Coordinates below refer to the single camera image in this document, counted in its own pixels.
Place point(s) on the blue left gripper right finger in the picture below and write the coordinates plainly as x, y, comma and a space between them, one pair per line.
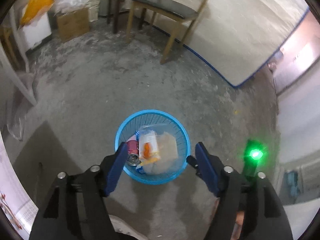
209, 167

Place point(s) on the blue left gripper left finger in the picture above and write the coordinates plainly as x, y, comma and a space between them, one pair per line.
113, 166

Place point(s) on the right hand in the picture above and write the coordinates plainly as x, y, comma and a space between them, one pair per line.
238, 225

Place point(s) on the red soda can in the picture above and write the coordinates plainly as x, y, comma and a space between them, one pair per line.
133, 153

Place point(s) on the white shoe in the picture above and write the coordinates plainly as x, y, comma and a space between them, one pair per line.
121, 226

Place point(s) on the snack wrappers in basket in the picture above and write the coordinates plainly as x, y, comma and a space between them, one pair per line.
158, 153

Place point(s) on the blue plastic waste basket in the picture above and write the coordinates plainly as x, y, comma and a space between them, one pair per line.
128, 130

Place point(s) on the floral tablecloth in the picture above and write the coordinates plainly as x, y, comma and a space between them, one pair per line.
15, 202

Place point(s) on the white mattress blue trim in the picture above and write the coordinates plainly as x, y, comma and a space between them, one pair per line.
237, 37

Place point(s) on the brown cardboard box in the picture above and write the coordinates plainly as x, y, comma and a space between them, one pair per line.
73, 24

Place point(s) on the wooden chair black seat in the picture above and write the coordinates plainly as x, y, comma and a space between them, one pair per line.
171, 9

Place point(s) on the orange plastic bag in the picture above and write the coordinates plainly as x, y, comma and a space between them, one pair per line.
34, 10

